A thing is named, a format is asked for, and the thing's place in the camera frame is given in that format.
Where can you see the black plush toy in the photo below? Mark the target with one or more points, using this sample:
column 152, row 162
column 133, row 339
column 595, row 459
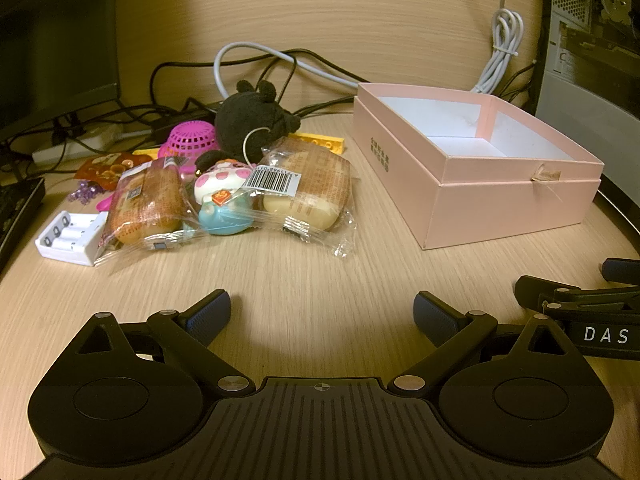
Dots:
column 245, row 120

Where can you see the brown bread packet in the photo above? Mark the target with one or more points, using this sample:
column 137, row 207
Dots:
column 145, row 200

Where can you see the pink cardboard box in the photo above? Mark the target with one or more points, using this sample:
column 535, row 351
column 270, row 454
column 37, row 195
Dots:
column 480, row 210

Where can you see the black keyboard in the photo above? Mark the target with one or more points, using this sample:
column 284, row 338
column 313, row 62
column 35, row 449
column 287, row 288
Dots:
column 17, row 215

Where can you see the purple beads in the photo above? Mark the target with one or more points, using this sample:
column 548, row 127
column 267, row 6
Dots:
column 85, row 194

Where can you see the barcode bread packet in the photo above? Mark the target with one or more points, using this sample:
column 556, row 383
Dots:
column 312, row 180

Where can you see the orange snack packet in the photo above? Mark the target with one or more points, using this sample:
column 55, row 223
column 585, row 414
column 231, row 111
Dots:
column 105, row 167

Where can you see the white battery charger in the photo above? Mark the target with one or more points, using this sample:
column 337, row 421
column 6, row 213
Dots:
column 70, row 246

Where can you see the black monitor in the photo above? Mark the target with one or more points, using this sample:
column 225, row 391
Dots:
column 50, row 35

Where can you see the white power strip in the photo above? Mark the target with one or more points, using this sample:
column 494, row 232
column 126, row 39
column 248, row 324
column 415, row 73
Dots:
column 75, row 146

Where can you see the pink plastic basket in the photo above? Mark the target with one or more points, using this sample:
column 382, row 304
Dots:
column 192, row 137

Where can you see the teal toy in packet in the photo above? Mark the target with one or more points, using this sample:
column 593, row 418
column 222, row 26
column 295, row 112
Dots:
column 222, row 219

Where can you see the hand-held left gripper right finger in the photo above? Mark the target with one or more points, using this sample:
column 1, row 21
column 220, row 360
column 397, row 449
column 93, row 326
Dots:
column 434, row 317

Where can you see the computer case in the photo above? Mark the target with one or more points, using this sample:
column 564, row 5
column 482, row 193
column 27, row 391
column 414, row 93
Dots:
column 585, row 35

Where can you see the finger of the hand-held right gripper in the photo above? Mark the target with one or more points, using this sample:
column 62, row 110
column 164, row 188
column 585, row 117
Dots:
column 622, row 270
column 537, row 290

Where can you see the white pink panda figurine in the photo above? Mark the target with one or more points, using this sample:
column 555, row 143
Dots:
column 220, row 177

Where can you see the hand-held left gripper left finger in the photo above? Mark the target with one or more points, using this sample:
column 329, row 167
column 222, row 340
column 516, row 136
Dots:
column 210, row 317

